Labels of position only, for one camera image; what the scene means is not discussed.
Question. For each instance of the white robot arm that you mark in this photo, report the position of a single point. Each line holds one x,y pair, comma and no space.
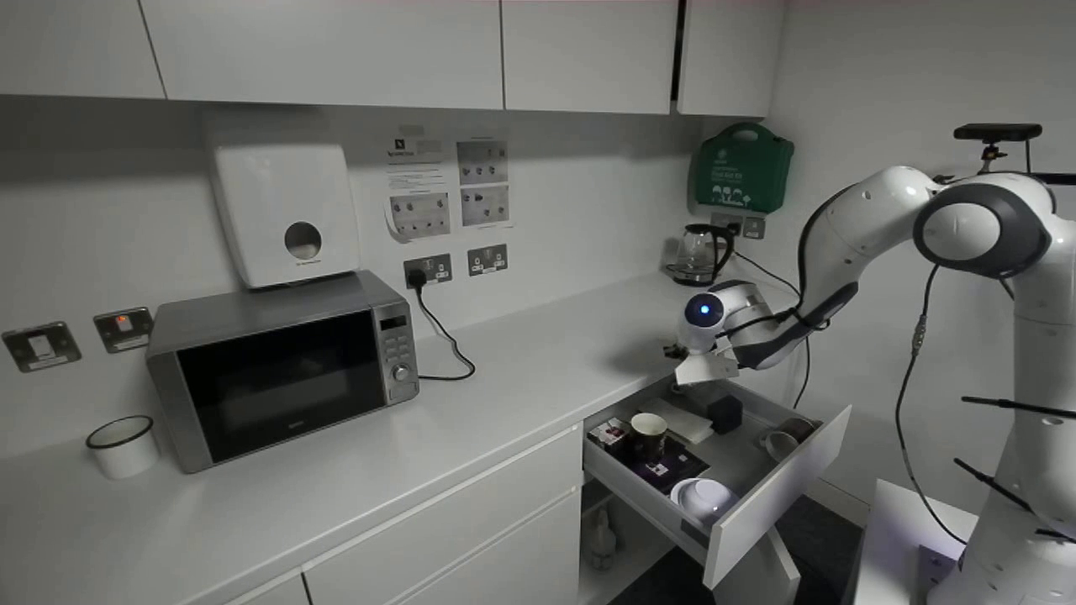
998,227

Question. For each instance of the silver microwave oven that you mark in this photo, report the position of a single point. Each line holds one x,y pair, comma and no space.
245,372

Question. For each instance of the white bowl in drawer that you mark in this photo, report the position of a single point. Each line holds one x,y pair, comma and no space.
701,496

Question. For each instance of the white folded paper in drawer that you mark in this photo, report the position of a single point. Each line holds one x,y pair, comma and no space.
686,426

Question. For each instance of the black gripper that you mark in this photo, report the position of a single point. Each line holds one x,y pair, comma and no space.
703,365

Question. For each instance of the open grey drawer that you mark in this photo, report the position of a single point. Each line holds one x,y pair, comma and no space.
760,490

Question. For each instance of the black mug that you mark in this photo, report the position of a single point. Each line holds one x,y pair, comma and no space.
652,428

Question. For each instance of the green first aid kit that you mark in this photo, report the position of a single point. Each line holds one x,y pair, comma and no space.
742,168

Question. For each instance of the white cup in drawer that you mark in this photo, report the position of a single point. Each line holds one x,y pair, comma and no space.
777,444

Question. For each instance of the wall switch plate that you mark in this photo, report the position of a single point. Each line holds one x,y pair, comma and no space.
43,346

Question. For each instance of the double wall socket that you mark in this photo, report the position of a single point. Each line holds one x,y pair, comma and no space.
430,270

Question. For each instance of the small black object in drawer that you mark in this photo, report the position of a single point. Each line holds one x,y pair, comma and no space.
723,415

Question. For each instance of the white paper towel dispenser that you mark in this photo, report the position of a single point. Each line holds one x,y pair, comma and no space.
287,211

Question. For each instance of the black camera on stand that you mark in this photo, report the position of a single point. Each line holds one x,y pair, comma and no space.
998,137

